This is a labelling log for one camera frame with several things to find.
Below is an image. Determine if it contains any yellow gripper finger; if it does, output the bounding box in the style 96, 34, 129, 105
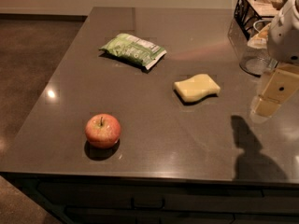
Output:
250, 63, 299, 123

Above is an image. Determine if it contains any yellow sponge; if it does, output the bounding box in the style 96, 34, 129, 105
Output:
173, 74, 221, 103

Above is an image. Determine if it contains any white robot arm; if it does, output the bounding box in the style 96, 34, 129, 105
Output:
250, 0, 299, 122

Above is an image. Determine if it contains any red apple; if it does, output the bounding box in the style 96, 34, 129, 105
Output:
85, 114, 121, 149

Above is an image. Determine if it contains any green chip bag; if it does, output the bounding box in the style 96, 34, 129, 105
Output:
100, 34, 167, 70

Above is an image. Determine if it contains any dark cabinet drawer front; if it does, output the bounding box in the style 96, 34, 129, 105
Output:
37, 182, 299, 224

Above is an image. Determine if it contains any black wire basket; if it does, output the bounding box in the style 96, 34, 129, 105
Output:
234, 0, 284, 39

